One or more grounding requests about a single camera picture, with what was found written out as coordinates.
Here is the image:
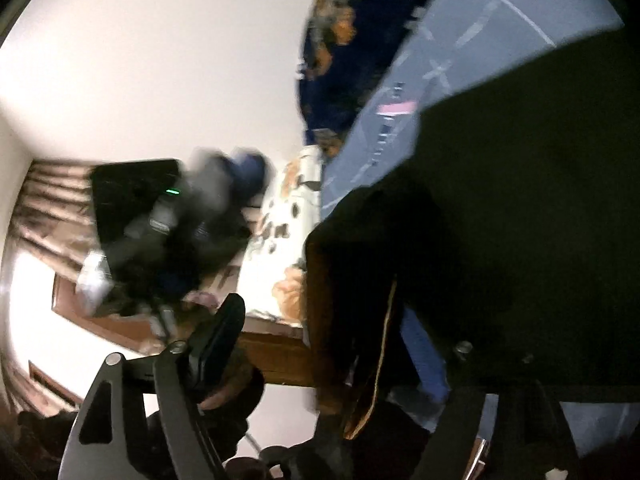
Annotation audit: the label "black pants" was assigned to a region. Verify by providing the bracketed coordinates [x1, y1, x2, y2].
[305, 25, 639, 479]

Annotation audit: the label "person's hand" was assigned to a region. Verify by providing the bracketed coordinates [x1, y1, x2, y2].
[198, 348, 265, 462]

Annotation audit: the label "beige pink curtain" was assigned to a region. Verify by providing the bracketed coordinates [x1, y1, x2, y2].
[1, 159, 98, 412]

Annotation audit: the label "white floral pillow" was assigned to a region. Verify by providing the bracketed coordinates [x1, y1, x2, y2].
[236, 145, 322, 325]

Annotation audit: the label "navy dog print blanket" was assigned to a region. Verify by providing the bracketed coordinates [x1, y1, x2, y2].
[297, 0, 428, 159]

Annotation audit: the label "blue grid bed sheet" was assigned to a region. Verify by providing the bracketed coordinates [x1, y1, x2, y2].
[320, 0, 623, 218]

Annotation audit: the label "brown wooden bed frame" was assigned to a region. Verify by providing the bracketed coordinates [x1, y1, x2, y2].
[52, 275, 314, 387]

